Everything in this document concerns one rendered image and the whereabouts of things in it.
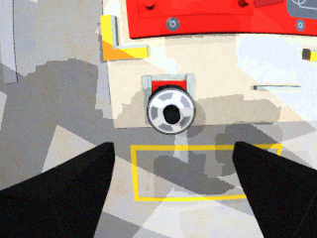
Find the red rectangular panel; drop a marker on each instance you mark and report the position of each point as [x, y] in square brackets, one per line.
[163, 18]

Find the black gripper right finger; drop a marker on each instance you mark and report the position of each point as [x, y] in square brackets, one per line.
[281, 192]

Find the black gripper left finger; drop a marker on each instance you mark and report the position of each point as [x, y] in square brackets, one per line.
[63, 202]

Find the black tyre with grey rim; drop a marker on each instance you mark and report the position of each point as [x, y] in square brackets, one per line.
[171, 94]

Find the yellow rectangular outline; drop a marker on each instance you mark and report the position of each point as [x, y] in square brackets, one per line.
[186, 148]

